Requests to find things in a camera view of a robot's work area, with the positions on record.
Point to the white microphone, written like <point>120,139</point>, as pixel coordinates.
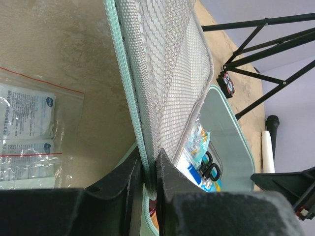
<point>267,153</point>

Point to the white bandage roll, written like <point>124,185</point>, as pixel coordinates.
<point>188,170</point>

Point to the zip bag with plasters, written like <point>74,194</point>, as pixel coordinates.
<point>30,171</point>

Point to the small clear packet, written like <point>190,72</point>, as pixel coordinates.
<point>39,116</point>

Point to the teal packet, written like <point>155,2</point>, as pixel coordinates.
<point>196,145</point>

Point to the black music stand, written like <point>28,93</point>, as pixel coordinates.
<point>244,55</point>

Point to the amber medicine bottle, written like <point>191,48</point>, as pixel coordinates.
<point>152,210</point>

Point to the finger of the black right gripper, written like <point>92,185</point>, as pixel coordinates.
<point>297,187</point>

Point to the black handled scissors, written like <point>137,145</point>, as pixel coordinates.
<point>209,169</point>

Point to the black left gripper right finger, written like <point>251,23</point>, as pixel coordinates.
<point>183,209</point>

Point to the red owl toy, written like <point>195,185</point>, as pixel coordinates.
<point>226,84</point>

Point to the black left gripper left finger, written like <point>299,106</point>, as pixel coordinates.
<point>110,207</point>

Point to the mint green medicine case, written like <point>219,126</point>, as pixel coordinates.
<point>167,69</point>

